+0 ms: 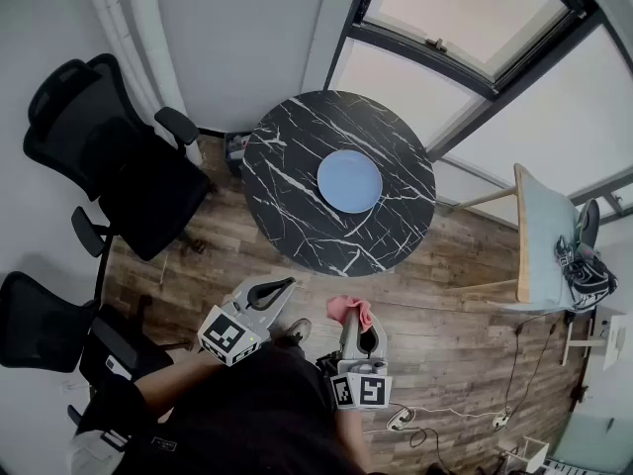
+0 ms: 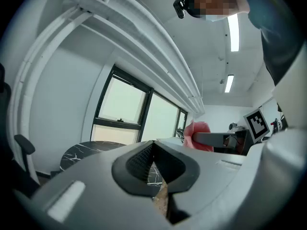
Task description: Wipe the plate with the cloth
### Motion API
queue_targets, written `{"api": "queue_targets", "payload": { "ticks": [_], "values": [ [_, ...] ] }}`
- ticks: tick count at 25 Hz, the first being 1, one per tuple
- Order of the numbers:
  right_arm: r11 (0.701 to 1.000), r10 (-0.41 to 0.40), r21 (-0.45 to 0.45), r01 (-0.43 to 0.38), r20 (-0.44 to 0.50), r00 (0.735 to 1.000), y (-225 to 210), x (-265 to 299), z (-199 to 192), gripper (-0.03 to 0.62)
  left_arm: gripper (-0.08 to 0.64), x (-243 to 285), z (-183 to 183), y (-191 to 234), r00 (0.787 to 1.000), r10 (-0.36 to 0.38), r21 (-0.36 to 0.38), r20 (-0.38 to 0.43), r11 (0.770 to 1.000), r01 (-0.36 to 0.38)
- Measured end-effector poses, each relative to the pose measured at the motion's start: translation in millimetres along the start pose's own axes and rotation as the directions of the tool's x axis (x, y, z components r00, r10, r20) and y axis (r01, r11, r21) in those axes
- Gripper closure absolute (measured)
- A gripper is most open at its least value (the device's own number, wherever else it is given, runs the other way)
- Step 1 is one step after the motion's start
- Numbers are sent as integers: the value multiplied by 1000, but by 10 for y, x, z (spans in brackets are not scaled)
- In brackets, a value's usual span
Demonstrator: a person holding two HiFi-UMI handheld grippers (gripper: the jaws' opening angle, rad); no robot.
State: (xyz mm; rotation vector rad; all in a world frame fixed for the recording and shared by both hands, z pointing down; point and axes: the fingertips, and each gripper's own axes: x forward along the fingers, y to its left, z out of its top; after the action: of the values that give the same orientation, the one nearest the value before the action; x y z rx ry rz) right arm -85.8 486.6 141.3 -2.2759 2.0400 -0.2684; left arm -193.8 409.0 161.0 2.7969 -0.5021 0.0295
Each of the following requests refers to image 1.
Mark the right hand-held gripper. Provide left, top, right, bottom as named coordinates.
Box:
left=329, top=310, right=395, bottom=410

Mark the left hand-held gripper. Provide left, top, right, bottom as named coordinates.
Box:
left=197, top=276, right=299, bottom=368

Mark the pink cloth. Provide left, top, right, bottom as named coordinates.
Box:
left=325, top=295, right=373, bottom=333

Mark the big blue plate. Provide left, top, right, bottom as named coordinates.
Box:
left=316, top=149, right=384, bottom=215

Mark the person's left forearm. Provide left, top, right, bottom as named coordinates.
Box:
left=134, top=348, right=229, bottom=423

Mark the person's right forearm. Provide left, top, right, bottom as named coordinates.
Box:
left=338, top=406, right=371, bottom=475

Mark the person's grey shoe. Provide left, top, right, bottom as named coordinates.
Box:
left=284, top=318, right=314, bottom=345

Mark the white power strip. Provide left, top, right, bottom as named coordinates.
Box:
left=385, top=407, right=414, bottom=432

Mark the person's black clothing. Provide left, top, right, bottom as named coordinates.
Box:
left=73, top=338, right=368, bottom=475

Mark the black mesh office chair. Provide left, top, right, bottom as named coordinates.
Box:
left=22, top=52, right=219, bottom=266
left=0, top=269, right=175, bottom=452

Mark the white phone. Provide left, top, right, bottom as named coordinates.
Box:
left=105, top=355, right=134, bottom=381

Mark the wooden chair with pale cushion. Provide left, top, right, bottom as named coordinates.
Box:
left=454, top=162, right=594, bottom=316

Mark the white side table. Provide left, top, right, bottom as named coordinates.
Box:
left=561, top=309, right=633, bottom=371

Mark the white pipe bundle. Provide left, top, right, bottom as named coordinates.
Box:
left=83, top=0, right=205, bottom=167

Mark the black framed window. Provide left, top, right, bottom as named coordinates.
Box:
left=323, top=0, right=633, bottom=227

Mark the white cable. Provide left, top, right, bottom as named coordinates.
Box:
left=363, top=403, right=500, bottom=435

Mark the black cable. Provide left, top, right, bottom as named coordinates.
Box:
left=503, top=314, right=561, bottom=415

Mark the white wire rack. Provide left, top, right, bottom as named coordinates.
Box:
left=498, top=435, right=551, bottom=475

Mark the black device with cables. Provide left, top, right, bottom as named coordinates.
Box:
left=553, top=198, right=619, bottom=314

